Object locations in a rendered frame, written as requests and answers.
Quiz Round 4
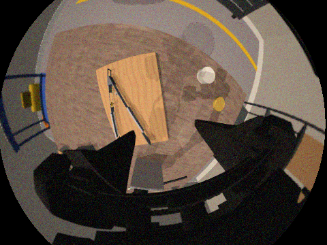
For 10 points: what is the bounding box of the grey roasting tin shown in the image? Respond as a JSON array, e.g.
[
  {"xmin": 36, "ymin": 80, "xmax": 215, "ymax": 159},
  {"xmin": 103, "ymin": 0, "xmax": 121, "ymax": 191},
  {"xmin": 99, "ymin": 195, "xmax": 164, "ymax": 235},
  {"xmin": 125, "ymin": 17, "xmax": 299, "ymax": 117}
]
[{"xmin": 76, "ymin": 145, "xmax": 96, "ymax": 150}]

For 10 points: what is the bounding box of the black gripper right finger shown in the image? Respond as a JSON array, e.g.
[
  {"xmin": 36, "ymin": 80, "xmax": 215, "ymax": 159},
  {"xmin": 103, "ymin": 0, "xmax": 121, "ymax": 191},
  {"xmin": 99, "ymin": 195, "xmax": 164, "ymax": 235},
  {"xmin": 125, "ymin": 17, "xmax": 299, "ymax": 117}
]
[{"xmin": 194, "ymin": 115, "xmax": 264, "ymax": 171}]

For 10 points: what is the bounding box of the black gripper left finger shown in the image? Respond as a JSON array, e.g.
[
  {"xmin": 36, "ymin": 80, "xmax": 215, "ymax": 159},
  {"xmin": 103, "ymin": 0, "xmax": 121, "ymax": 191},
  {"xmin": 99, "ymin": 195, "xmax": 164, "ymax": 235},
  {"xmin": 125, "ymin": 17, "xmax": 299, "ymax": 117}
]
[{"xmin": 63, "ymin": 130, "xmax": 136, "ymax": 193}]

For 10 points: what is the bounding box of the grey jar with wooden lid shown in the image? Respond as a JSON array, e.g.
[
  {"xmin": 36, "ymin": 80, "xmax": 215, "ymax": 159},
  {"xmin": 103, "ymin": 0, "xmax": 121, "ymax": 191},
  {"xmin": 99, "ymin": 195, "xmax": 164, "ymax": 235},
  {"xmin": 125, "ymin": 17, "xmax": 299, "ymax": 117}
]
[{"xmin": 58, "ymin": 145, "xmax": 70, "ymax": 154}]

